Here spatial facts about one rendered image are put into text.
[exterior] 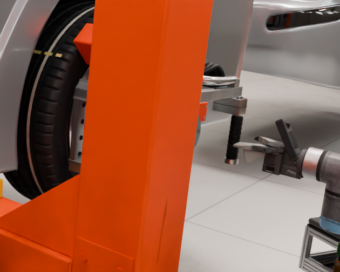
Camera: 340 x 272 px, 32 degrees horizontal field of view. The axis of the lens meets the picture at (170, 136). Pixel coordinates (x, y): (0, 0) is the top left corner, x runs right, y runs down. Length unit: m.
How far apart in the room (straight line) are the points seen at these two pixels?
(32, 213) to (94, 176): 0.21
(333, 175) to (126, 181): 0.74
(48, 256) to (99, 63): 0.42
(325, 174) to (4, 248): 0.86
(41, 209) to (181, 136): 0.34
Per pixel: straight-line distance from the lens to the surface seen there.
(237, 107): 1.79
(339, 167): 1.68
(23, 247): 1.33
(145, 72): 1.05
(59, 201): 1.24
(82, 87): 1.57
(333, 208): 1.71
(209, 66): 1.80
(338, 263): 1.64
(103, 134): 1.12
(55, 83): 1.58
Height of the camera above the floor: 1.21
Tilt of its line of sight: 13 degrees down
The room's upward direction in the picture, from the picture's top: 7 degrees clockwise
